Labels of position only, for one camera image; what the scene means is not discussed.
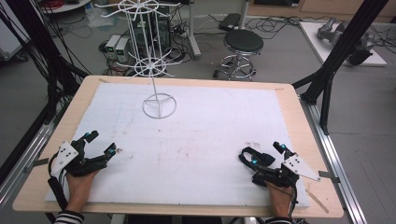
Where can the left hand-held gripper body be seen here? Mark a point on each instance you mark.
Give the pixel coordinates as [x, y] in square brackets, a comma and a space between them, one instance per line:
[67, 155]

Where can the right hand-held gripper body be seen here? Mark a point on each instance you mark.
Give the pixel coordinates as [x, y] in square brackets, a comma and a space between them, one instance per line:
[299, 166]

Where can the person's left hand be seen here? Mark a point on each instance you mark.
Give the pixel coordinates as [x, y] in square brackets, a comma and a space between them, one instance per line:
[79, 188]

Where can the person's right hand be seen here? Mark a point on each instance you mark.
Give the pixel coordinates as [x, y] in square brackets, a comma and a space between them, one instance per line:
[280, 197]

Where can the grey metal clamp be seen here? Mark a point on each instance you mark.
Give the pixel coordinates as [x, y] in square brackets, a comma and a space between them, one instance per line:
[37, 164]
[329, 176]

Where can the long tape strip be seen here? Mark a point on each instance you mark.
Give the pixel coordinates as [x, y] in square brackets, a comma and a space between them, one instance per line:
[317, 201]

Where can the white foam board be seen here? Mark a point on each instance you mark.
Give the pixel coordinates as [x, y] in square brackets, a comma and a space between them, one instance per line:
[193, 149]

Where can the grey bench power supply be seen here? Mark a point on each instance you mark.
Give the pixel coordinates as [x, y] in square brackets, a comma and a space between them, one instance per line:
[122, 49]
[112, 45]

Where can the white floor board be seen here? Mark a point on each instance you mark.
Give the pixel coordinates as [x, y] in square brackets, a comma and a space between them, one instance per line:
[320, 43]

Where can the black round stool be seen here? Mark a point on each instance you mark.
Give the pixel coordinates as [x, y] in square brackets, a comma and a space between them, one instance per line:
[243, 41]

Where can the grey equipment case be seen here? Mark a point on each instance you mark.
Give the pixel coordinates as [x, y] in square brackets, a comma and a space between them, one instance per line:
[11, 40]

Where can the black computer tower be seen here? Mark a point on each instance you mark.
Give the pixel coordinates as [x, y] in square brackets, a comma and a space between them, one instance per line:
[163, 31]

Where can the round white table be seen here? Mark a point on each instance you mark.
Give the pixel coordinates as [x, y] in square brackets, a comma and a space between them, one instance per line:
[67, 6]

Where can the flat black box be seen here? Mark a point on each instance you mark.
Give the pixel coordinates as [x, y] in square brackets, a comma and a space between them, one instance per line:
[229, 21]

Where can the white pole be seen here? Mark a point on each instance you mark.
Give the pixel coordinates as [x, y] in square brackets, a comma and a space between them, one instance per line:
[243, 14]

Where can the grey table leg stand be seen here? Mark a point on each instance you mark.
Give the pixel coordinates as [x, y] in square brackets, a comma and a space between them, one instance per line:
[193, 34]

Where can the aluminium rail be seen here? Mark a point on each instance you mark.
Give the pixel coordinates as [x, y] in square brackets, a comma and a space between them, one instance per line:
[337, 161]
[25, 158]

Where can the black metal frame stand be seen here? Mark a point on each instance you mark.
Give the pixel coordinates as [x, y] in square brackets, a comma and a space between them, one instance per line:
[342, 46]
[53, 65]

